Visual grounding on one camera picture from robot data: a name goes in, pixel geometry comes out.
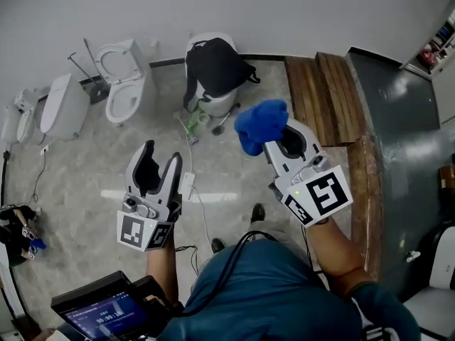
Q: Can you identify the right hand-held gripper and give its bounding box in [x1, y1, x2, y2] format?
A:
[262, 118, 355, 229]

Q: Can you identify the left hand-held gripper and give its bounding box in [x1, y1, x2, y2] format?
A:
[117, 139, 184, 254]

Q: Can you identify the blue cloth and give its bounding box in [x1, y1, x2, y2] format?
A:
[233, 99, 289, 157]

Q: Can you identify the black backpack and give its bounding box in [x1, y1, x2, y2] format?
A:
[182, 37, 262, 113]

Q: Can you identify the person's right forearm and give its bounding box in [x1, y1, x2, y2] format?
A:
[304, 215, 377, 300]

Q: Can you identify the person's left forearm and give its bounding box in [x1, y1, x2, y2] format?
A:
[144, 238, 178, 307]

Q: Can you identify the white power strip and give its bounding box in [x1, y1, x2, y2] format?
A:
[178, 171, 197, 202]

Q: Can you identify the green plastic item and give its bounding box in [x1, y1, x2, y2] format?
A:
[184, 110, 211, 137]

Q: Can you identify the person's right shoe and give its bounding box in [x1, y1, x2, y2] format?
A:
[250, 202, 267, 224]

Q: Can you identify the black toilet plunger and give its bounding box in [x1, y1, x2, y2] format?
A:
[210, 103, 242, 137]

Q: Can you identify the white closed-lid toilet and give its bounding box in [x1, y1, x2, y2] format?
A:
[185, 31, 240, 119]

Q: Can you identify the white open-lid toilet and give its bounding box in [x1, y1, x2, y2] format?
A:
[94, 38, 158, 126]

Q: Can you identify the long wooden beam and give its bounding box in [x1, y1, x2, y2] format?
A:
[346, 135, 385, 282]

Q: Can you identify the white flat-lid toilet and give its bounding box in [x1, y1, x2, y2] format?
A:
[38, 72, 91, 142]

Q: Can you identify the person's teal shirt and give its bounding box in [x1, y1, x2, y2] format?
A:
[156, 239, 422, 341]

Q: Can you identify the small white toilet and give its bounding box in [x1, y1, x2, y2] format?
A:
[0, 87, 39, 145]

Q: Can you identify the black tablet screen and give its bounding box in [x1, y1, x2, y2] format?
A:
[50, 270, 186, 341]

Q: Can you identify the brown cardboard box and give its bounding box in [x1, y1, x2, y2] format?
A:
[438, 164, 455, 192]

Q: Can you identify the white storage shelf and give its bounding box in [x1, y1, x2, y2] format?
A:
[401, 7, 455, 82]

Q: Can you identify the white boxy appliance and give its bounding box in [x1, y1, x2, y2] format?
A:
[402, 225, 455, 333]

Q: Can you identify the thick black cable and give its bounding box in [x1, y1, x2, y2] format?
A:
[183, 230, 279, 315]

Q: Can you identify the grey long-handled tool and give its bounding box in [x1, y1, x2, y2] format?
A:
[66, 51, 105, 92]
[82, 37, 107, 89]

